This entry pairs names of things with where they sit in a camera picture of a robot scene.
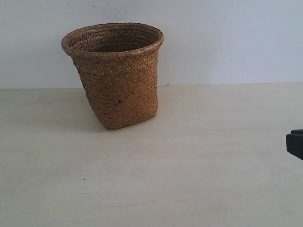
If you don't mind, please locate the brown woven wicker basket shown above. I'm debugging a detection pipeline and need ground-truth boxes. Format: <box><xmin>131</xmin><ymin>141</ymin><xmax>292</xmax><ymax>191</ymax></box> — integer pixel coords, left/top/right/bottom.
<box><xmin>61</xmin><ymin>22</ymin><xmax>164</xmax><ymax>130</ymax></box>

